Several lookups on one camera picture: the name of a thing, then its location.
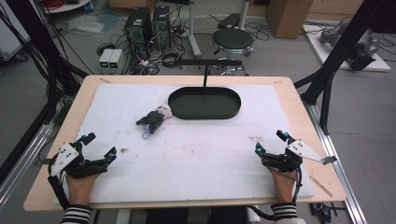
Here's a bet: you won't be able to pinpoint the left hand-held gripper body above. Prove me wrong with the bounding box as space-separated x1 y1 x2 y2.
48 140 108 180

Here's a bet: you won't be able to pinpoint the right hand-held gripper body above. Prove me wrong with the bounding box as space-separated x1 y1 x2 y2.
261 139 338 173

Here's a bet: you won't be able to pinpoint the black plush toy keychain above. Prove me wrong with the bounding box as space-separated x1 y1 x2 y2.
135 105 174 140

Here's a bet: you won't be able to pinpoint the black hanger stand oval tray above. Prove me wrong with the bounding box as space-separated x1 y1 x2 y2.
167 58 244 121

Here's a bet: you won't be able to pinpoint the person's right hand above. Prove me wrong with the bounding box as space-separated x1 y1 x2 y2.
266 165 301 205

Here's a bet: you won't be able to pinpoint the person's left hand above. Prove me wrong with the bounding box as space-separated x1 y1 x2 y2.
65 172 101 207

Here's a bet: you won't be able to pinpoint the wooden table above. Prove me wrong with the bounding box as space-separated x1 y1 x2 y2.
22 74 347 213

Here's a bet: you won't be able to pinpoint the thin wooden stick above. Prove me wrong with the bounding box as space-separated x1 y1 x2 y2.
308 175 333 198

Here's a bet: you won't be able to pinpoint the white foam mat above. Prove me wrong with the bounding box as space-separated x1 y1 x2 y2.
51 82 316 205

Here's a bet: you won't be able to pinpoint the white power supply box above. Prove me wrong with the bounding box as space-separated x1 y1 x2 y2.
107 49 124 75
98 48 115 75

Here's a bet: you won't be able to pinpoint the white floor platform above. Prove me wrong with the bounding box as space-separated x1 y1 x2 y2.
302 23 392 73

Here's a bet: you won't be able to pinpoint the person's dark legs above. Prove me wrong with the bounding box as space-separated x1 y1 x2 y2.
145 206 250 224

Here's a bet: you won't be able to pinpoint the black round stool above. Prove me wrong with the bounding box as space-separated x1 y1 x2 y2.
212 27 255 77

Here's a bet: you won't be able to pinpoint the grey robot device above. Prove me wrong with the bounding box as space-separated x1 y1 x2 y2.
319 21 380 72

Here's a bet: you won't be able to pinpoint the clear plastic bag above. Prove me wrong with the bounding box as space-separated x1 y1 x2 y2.
65 14 106 35

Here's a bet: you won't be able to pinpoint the brown cardboard box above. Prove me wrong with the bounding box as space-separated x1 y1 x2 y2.
265 0 315 40

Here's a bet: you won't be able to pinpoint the large black computer tower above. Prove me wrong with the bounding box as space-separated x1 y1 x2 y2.
123 7 154 61

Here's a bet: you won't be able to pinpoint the black foot pedal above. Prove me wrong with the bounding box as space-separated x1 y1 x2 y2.
217 12 242 30

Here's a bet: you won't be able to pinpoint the slim black computer tower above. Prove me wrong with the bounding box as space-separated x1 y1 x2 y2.
151 5 172 51

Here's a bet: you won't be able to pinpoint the white desk leg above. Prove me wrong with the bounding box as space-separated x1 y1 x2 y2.
186 0 203 59

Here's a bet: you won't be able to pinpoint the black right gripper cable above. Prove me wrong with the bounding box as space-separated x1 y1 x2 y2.
247 166 304 221

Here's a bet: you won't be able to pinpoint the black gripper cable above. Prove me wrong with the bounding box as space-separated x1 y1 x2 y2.
47 155 72 211
247 166 304 221

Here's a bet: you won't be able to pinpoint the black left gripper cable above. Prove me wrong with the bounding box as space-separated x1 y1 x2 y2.
47 155 72 211

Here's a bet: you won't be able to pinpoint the aluminium rail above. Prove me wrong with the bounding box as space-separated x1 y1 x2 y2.
305 102 369 224
0 123 54 203

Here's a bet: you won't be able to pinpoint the circuit board with wires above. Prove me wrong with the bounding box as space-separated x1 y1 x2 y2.
309 202 340 224

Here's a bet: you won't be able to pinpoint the black metal frame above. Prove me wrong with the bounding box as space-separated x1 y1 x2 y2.
0 0 91 185
293 0 396 136

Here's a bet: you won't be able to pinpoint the tangle of floor cables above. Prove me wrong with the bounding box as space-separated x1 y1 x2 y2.
96 18 191 77

